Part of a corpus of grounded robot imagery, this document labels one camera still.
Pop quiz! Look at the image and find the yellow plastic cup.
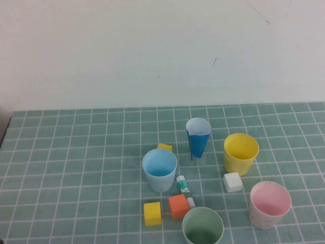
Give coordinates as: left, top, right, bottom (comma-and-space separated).
223, 133, 260, 176

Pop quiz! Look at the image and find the white cube block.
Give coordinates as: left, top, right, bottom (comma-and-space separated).
223, 172, 243, 194

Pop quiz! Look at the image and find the clear cone holder base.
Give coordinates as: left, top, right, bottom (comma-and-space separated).
189, 151, 207, 165

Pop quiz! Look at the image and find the orange cube block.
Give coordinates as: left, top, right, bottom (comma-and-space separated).
168, 194, 190, 221

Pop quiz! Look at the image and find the large yellow cube block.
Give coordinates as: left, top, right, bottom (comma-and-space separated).
143, 202, 163, 227

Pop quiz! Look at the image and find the light blue plastic cup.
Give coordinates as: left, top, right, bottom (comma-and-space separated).
142, 148, 178, 193

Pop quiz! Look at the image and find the green plastic cup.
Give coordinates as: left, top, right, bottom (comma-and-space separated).
182, 206, 225, 244

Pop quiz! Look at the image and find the white green glue stick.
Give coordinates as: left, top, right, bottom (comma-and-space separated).
176, 175, 197, 207

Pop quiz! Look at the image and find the small flat yellow block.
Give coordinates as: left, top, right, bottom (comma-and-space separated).
156, 143, 174, 153

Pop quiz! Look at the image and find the teal checkered tablecloth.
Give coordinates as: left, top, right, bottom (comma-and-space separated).
0, 101, 325, 244

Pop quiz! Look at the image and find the blue paper cone cup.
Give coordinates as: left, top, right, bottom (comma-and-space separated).
185, 117, 212, 161

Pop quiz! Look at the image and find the pink plastic cup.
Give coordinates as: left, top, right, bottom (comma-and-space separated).
248, 180, 292, 230

